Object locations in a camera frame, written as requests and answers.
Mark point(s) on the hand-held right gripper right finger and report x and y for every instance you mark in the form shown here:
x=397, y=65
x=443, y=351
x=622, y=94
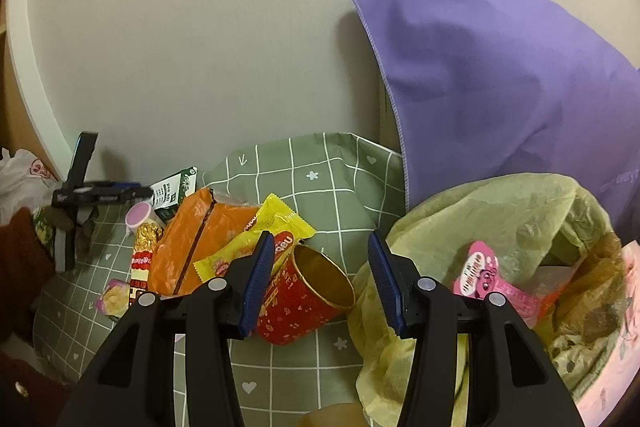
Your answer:
x=385, y=282

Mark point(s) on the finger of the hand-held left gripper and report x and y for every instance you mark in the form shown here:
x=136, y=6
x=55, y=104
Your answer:
x=132, y=192

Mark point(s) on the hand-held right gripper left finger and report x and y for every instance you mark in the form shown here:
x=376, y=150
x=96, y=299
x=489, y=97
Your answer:
x=257, y=287

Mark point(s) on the green and white carton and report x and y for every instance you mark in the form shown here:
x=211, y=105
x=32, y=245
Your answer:
x=170, y=192

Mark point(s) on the red paper cup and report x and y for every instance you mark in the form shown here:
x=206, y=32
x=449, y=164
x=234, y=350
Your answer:
x=290, y=312

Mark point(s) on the gold and red candy packet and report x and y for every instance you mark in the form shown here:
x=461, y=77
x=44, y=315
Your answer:
x=145, y=247

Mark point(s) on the orange snack packet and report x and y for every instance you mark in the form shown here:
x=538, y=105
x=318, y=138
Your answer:
x=185, y=247

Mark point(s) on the pink bottle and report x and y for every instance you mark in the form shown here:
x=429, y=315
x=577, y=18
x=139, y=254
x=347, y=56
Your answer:
x=138, y=215

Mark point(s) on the white plastic bag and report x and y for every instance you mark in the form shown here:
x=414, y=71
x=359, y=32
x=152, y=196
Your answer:
x=20, y=187

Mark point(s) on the yellow snack packet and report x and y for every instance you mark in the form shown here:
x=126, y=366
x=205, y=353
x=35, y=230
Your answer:
x=270, y=219

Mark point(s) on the dark brown cloth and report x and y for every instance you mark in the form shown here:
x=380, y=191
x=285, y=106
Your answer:
x=22, y=257

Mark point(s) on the pink snack packet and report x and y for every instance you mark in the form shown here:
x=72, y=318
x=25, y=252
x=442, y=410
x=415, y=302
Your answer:
x=475, y=272

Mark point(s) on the small pink and yellow packet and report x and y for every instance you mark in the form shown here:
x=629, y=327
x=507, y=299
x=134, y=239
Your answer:
x=114, y=299

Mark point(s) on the green checked cloth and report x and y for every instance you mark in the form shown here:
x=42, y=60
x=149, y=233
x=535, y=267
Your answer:
x=330, y=187

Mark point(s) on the tan object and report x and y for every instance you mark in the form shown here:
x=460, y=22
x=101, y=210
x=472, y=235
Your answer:
x=332, y=417

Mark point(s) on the dark red garment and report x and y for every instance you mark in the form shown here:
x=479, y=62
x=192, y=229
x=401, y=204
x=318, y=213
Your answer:
x=30, y=397

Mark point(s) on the purple cloth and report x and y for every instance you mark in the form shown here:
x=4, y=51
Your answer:
x=500, y=82

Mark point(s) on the pink floral cloth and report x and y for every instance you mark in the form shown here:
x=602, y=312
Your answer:
x=630, y=307

